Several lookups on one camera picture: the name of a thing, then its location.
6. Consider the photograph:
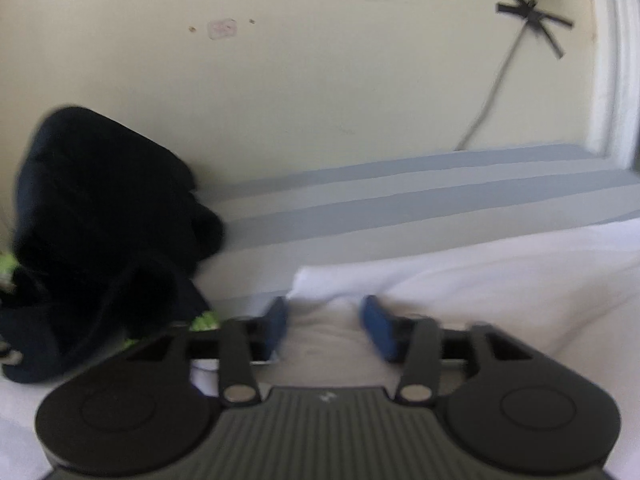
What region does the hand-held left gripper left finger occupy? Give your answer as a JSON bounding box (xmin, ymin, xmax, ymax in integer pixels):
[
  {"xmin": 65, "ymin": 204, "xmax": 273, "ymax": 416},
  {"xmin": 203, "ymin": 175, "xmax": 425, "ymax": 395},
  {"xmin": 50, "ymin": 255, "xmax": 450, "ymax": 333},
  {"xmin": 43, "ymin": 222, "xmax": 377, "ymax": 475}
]
[{"xmin": 125, "ymin": 296, "xmax": 291, "ymax": 407}]

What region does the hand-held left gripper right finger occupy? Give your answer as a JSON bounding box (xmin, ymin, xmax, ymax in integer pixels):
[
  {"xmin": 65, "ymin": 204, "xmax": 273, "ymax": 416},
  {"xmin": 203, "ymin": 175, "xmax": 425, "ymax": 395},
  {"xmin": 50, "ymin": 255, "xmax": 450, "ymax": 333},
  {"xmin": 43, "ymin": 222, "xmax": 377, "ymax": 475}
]
[{"xmin": 361, "ymin": 294, "xmax": 532, "ymax": 404}]

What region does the white printed t-shirt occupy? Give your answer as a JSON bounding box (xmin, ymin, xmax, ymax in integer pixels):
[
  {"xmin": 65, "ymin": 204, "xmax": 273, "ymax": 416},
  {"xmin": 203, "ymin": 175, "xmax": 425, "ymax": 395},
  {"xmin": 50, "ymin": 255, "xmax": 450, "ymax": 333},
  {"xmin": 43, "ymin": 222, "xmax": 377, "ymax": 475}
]
[{"xmin": 0, "ymin": 220, "xmax": 640, "ymax": 480}]

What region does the green garment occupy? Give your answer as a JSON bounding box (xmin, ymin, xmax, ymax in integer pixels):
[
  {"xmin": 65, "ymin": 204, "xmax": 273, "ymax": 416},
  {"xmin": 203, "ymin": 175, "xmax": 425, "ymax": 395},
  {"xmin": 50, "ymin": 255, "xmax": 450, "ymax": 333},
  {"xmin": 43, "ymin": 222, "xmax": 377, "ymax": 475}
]
[{"xmin": 0, "ymin": 252, "xmax": 222, "ymax": 353}]

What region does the striped blue white bed sheet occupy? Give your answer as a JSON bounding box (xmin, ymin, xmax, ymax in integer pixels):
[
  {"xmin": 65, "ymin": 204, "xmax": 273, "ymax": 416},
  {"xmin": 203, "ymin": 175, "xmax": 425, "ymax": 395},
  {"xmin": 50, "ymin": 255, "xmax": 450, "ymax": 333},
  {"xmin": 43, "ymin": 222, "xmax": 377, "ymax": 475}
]
[{"xmin": 192, "ymin": 142, "xmax": 640, "ymax": 313}]

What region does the dark navy garment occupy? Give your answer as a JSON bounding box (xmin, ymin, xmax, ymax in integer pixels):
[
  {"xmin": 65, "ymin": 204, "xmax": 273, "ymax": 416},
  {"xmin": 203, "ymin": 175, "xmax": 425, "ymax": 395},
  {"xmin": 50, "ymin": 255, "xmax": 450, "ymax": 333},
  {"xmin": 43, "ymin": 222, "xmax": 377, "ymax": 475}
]
[{"xmin": 0, "ymin": 105, "xmax": 227, "ymax": 385}]

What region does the black tape cross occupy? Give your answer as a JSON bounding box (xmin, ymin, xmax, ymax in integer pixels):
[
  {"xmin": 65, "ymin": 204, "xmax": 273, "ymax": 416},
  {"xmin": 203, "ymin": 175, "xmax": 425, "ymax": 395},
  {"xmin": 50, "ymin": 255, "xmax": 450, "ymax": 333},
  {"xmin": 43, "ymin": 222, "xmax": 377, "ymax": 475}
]
[{"xmin": 495, "ymin": 0, "xmax": 574, "ymax": 59}]

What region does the white cable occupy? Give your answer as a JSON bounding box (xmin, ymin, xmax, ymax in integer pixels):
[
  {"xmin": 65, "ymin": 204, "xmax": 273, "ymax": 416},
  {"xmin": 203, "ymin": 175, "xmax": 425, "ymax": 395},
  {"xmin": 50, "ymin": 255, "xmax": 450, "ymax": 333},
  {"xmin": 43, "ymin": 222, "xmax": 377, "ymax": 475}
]
[{"xmin": 452, "ymin": 0, "xmax": 538, "ymax": 152}]

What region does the white door frame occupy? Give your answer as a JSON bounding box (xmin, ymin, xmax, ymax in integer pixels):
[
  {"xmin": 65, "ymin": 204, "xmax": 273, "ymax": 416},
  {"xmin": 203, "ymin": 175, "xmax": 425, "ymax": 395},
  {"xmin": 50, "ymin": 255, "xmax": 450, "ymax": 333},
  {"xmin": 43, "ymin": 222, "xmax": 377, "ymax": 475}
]
[{"xmin": 586, "ymin": 0, "xmax": 640, "ymax": 172}]

